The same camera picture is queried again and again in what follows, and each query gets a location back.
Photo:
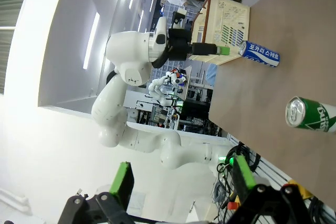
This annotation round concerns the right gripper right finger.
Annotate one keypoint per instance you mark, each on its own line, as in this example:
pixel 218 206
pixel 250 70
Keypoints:
pixel 244 176

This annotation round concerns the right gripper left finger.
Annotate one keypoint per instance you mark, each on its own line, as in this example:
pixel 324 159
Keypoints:
pixel 123 182

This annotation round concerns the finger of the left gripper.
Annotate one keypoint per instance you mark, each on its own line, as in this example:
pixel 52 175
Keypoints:
pixel 207 49

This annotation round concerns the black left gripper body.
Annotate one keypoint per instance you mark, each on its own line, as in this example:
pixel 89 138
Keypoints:
pixel 179 45

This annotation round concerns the blue Pocari Sweat can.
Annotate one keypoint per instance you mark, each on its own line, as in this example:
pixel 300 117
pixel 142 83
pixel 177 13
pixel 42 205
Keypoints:
pixel 262 56

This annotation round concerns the green drink can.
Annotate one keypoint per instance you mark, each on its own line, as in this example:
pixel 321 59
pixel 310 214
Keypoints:
pixel 309 115

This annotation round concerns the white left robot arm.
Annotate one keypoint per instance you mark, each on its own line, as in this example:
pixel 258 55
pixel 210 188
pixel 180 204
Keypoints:
pixel 126 51

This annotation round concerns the red emergency stop button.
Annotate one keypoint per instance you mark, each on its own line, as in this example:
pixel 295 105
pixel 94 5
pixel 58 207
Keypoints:
pixel 233 204

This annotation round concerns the small white background robot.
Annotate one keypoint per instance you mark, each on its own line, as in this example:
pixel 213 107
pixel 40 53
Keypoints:
pixel 168 85

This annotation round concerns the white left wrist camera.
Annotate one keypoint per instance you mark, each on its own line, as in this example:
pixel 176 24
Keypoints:
pixel 179 18

